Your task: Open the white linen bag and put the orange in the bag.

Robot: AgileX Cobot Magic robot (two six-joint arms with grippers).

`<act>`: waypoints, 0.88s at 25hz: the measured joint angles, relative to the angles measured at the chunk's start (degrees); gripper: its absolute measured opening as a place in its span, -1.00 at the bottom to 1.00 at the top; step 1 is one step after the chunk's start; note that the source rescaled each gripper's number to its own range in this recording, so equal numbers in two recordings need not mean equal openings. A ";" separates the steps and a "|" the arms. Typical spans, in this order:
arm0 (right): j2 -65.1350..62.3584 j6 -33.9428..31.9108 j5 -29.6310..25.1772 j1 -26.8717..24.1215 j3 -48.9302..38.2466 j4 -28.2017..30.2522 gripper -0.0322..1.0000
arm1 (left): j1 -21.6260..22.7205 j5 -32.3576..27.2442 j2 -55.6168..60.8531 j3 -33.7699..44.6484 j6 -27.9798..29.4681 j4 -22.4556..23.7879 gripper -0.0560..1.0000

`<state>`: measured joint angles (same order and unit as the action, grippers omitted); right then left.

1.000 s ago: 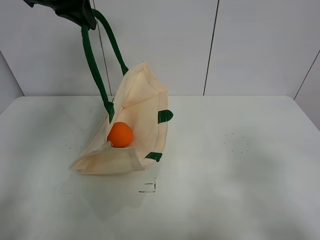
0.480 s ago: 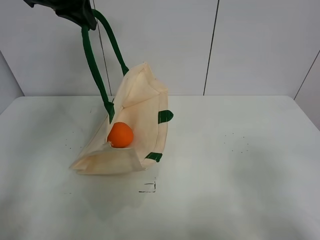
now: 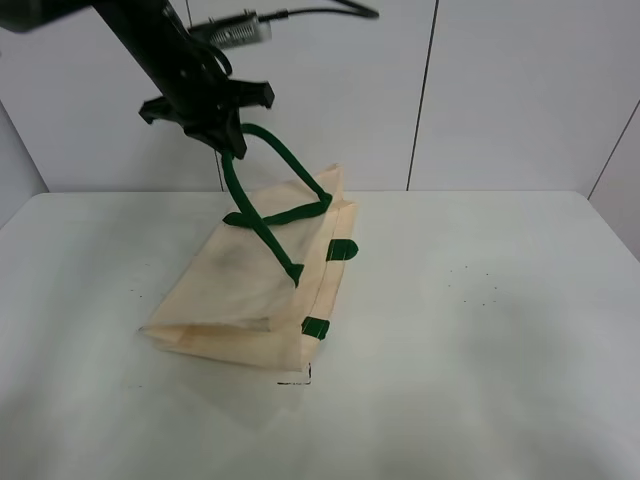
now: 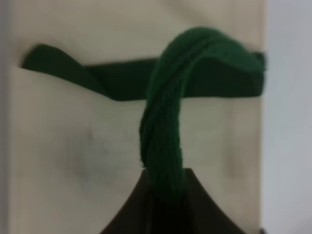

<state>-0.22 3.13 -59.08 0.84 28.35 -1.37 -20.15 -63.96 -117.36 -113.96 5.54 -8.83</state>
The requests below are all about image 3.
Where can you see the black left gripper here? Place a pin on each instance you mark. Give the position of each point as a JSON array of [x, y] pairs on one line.
[[199, 96]]

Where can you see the white linen bag green handles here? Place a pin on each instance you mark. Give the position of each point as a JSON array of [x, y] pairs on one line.
[[262, 289]]

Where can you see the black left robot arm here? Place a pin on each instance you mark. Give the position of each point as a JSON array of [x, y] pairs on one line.
[[137, 24]]

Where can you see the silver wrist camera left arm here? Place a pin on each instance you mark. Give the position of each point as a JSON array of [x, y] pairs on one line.
[[232, 32]]

